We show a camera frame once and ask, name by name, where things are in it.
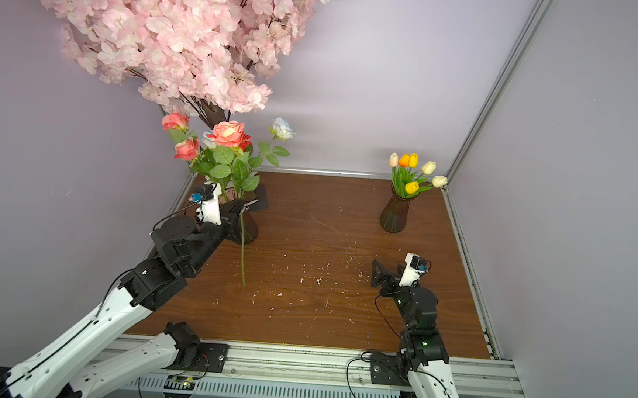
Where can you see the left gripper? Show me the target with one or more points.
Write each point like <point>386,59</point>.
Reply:
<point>229,220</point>

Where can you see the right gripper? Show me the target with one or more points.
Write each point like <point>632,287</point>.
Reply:
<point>389,284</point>

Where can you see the white rose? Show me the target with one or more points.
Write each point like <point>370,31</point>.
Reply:
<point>271,151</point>

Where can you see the pink orange rose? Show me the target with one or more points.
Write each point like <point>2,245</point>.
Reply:
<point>177,127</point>

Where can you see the orange tulip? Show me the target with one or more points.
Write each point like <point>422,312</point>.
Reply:
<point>404,162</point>

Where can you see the pale pink tulip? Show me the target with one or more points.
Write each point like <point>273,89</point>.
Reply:
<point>393,162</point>

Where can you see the red rose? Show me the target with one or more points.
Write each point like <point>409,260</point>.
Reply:
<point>246,142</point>

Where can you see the yellow tulip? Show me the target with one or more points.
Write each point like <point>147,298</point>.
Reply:
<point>413,161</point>
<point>409,190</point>

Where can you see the white tulip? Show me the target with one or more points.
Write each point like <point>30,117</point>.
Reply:
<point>437,182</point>

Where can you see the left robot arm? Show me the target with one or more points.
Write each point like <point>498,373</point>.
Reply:
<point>66,367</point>

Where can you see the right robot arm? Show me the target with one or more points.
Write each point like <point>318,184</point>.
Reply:
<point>422,361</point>

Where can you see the dark glass vase left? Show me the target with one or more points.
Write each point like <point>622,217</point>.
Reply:
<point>250,229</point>

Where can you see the dark glass vase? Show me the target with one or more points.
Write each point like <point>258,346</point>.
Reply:
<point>250,229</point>
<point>393,218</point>

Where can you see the dark glass vase right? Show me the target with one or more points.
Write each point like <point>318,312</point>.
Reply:
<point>393,218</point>

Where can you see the pink cherry blossom tree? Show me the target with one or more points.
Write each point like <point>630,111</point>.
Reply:
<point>206,58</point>

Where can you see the left controller board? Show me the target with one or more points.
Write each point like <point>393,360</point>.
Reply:
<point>179,387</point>

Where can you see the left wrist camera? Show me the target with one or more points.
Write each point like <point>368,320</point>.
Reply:
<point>207,204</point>

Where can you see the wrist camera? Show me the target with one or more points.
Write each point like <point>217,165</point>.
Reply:
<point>415,267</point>
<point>207,204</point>

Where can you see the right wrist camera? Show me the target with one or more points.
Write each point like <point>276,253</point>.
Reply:
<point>415,267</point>

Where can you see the tree base plate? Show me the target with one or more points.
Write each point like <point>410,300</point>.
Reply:
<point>259,201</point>

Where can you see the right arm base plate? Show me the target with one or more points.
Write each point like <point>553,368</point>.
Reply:
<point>387,370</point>

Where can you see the aluminium front rail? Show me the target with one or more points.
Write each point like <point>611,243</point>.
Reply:
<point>336,366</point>

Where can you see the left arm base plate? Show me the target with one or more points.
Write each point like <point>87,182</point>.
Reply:
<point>203,357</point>

